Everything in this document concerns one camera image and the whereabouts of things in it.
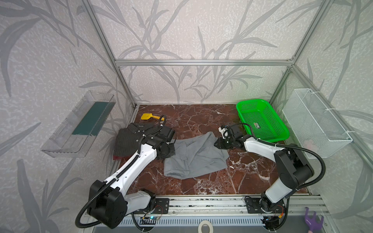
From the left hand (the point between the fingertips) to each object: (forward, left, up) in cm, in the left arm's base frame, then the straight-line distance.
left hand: (172, 149), depth 81 cm
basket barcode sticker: (+26, -59, -13) cm, 66 cm away
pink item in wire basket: (-1, -72, +9) cm, 72 cm away
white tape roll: (-33, -17, -11) cm, 39 cm away
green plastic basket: (+27, -67, -13) cm, 73 cm away
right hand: (+9, -25, -6) cm, 28 cm away
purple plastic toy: (-33, -70, -10) cm, 78 cm away
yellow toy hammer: (+33, +23, -12) cm, 42 cm away
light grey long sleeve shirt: (+1, -13, -10) cm, 17 cm away
